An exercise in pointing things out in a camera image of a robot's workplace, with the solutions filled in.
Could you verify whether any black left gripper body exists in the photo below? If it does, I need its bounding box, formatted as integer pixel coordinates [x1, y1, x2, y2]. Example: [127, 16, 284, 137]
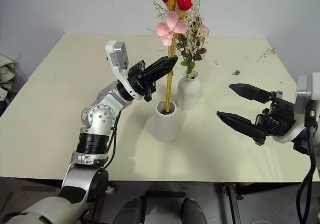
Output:
[126, 60, 158, 102]

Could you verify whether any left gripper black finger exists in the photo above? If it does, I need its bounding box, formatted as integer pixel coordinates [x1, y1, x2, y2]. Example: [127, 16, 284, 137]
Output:
[146, 70, 174, 85]
[143, 55, 179, 79]

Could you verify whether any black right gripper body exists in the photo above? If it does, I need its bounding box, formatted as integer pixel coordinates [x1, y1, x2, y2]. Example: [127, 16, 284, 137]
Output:
[253, 90, 296, 146]

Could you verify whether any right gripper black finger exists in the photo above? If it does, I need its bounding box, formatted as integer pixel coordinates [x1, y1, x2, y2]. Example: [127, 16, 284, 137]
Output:
[216, 111, 266, 141]
[229, 83, 275, 103]

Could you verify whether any yellow stem red pink bouquet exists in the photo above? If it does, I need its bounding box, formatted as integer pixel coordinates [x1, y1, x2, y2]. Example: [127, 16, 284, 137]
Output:
[152, 0, 194, 115]

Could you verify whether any green white dried flower bouquet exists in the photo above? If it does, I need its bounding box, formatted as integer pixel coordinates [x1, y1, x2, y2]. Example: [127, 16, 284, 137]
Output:
[146, 0, 210, 79]

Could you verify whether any dry flower twig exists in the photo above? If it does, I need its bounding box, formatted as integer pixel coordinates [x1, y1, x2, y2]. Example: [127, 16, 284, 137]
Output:
[255, 47, 277, 63]

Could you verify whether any white bottle shaped vase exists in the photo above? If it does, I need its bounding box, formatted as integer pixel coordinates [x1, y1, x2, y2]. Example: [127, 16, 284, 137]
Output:
[177, 71, 203, 111]

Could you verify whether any white cylinder vase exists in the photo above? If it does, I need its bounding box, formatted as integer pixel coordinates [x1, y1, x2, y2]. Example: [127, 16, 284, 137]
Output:
[154, 100, 180, 143]

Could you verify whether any dark grey rounded shape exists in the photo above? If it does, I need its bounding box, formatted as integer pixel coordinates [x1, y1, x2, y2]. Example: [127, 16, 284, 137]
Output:
[111, 197, 146, 224]
[180, 197, 209, 224]

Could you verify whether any pale crumpled cloth pile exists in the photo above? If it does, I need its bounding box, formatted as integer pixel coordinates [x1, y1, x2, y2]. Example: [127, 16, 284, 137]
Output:
[0, 54, 17, 105]

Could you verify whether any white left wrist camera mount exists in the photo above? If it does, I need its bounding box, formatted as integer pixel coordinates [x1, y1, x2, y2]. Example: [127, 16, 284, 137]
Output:
[104, 40, 131, 91]

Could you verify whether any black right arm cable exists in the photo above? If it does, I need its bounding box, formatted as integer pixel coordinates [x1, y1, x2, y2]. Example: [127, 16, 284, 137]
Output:
[296, 100, 320, 224]

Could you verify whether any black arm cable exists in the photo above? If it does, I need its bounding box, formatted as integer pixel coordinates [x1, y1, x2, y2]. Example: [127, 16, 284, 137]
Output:
[296, 100, 320, 224]
[103, 109, 121, 170]

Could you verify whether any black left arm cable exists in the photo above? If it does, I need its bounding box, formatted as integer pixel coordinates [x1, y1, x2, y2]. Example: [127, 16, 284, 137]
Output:
[103, 109, 121, 170]

